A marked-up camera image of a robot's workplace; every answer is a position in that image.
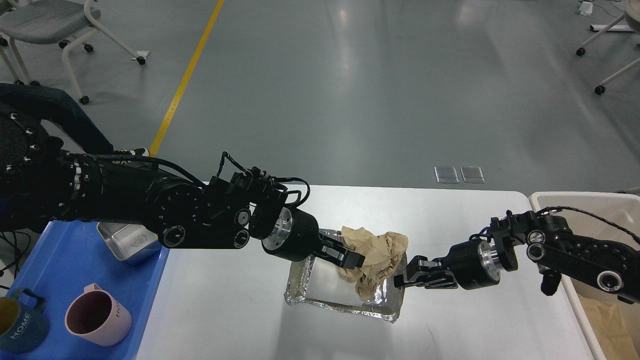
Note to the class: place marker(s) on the dark blue mug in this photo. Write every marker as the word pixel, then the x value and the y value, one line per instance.
pixel 22 328

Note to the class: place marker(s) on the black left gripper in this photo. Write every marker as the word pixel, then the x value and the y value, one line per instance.
pixel 296 236

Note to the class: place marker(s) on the grey office chair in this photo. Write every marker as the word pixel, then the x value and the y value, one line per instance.
pixel 46 22

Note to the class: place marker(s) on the stainless steel rectangular container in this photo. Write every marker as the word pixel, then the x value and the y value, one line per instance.
pixel 131 244

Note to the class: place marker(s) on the left floor socket plate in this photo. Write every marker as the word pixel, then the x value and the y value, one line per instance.
pixel 446 174

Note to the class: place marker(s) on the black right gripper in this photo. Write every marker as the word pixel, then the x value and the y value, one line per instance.
pixel 469 265

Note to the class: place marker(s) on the right floor socket plate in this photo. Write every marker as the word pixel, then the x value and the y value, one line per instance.
pixel 472 174

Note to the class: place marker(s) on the white power adapter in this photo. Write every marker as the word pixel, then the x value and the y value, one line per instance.
pixel 586 8

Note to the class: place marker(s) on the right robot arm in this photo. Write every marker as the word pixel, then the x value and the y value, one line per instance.
pixel 606 265

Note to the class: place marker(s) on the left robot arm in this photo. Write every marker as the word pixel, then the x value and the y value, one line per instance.
pixel 45 183

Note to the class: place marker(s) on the walking person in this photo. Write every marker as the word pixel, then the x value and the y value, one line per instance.
pixel 57 107

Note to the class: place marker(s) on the pink mug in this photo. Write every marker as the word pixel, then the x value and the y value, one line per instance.
pixel 96 316

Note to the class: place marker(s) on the beige waste bin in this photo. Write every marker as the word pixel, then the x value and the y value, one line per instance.
pixel 611 327

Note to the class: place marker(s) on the aluminium foil tray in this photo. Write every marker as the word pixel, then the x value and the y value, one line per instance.
pixel 314 281

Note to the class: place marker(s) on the floor socket plate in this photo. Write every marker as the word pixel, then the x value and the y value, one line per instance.
pixel 472 174
pixel 446 174

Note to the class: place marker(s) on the blue plastic tray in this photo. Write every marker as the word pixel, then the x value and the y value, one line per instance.
pixel 67 257

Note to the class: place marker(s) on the brown paper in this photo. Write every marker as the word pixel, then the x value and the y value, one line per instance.
pixel 382 255

